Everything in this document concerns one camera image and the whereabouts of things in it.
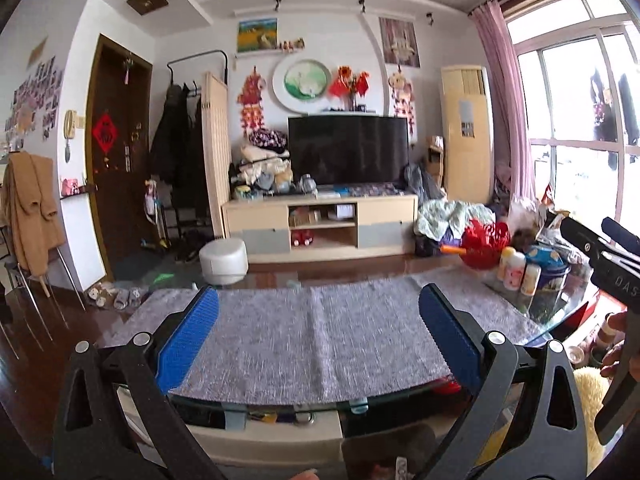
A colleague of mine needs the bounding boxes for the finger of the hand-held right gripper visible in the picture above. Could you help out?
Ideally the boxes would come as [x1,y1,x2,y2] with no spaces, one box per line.
[595,330,640,446]
[559,215,619,266]

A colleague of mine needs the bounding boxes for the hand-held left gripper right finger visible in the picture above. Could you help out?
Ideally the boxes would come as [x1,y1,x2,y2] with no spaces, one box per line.
[419,284,588,480]

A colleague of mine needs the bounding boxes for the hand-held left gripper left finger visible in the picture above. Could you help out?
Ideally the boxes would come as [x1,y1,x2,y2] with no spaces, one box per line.
[52,286,226,480]

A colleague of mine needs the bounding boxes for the dark trash bin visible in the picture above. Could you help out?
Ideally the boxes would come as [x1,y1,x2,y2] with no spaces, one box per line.
[341,422,441,480]

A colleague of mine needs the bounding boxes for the person's right hand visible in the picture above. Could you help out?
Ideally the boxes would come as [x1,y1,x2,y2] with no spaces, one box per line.
[599,310,632,380]

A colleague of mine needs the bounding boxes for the yellow fleece blanket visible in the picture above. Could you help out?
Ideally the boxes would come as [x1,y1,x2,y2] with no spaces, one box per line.
[572,367,612,468]

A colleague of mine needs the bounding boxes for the blue round tin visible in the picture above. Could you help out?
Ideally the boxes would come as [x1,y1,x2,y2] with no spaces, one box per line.
[529,245,571,307]

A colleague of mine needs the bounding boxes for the clear plastic bags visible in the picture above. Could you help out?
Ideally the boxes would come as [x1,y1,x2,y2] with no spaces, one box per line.
[509,194,567,247]

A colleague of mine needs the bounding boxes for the small white bottle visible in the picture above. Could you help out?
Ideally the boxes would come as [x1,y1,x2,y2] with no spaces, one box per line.
[520,262,543,296]

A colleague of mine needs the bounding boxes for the white pink label bottle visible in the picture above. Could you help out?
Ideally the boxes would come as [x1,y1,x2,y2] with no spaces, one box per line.
[497,246,526,291]

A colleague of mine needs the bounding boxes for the white round stool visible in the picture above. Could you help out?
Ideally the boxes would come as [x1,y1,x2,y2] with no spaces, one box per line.
[199,238,249,287]

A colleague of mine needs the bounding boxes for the large window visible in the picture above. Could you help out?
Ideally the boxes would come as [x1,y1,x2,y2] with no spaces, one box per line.
[505,0,640,248]

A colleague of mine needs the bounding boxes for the red plastic basket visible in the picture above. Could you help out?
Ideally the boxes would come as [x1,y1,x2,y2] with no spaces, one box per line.
[461,220,512,269]

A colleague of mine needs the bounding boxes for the heap of green bedding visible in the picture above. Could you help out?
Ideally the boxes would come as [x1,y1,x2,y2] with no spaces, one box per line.
[415,200,496,247]

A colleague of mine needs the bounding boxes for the colourful toy scooter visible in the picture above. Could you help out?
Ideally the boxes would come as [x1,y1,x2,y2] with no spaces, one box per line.
[144,180,169,252]

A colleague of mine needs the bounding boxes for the grey table mat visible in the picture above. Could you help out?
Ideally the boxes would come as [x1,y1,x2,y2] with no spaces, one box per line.
[107,265,553,408]

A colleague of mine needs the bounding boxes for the hanging dark garments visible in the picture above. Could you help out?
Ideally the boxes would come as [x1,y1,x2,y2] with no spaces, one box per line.
[590,67,640,169]

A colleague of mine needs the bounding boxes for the white panel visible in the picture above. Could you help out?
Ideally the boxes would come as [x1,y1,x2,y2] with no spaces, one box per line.
[62,192,108,292]

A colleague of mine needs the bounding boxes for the standing beige air conditioner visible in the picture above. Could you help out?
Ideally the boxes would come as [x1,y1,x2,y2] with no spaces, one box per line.
[440,64,496,206]

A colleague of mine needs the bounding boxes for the beige television cabinet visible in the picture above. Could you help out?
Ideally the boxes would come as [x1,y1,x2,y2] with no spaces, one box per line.
[221,192,419,264]

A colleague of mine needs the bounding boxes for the pink curtain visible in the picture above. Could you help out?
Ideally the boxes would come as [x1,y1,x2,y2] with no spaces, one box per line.
[470,0,539,207]

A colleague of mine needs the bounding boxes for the dark wooden door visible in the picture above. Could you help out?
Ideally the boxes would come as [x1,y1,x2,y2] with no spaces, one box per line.
[85,34,154,272]

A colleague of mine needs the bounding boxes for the metal chair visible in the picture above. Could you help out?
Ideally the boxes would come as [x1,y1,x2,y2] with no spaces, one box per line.
[0,255,87,347]

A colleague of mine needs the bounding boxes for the stacked cardboard boxes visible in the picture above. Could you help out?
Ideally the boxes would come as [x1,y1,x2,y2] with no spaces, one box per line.
[425,135,445,187]

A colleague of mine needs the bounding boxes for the beige folding screen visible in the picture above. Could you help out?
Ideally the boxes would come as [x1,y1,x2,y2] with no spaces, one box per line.
[201,72,232,239]

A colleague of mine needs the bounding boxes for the pile of folded clothes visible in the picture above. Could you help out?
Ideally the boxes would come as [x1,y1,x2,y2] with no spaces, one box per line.
[230,130,294,202]

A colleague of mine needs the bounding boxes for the dark hanging coats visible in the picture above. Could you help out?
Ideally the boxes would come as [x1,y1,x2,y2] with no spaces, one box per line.
[150,82,209,212]

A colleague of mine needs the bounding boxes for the brown coat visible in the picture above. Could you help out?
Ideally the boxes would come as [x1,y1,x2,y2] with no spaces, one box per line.
[2,151,66,277]

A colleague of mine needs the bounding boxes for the black television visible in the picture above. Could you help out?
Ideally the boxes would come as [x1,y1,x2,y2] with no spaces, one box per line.
[287,114,410,187]

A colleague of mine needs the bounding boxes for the red door decoration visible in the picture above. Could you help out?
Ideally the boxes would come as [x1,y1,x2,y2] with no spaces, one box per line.
[91,112,121,157]

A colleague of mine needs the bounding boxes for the round hanging knot ornament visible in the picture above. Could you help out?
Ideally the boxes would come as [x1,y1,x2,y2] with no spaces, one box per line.
[387,71,417,134]

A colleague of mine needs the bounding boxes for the red hanging firecracker ornament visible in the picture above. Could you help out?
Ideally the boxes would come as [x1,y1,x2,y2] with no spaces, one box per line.
[237,67,266,137]

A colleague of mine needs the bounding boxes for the red paper fan ornaments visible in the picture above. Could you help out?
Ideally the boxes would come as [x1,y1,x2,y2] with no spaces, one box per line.
[329,65,371,99]

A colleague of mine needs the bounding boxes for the black coat rack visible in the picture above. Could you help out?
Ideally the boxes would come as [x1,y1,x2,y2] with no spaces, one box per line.
[166,50,231,227]

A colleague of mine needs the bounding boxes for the landscape painting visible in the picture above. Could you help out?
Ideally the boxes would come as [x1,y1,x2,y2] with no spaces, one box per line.
[236,17,279,54]

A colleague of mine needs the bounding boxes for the wooden ceiling plaque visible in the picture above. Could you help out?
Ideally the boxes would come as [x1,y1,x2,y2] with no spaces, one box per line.
[126,0,169,18]

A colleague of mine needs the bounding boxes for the pink wall poster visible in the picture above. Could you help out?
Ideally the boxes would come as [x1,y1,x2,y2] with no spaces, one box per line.
[379,16,421,69]

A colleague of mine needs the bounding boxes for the round green wall picture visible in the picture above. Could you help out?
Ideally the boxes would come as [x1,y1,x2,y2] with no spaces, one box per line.
[272,54,334,114]

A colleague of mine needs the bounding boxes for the wall photo collage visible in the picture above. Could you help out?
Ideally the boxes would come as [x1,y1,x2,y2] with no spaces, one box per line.
[5,57,64,142]

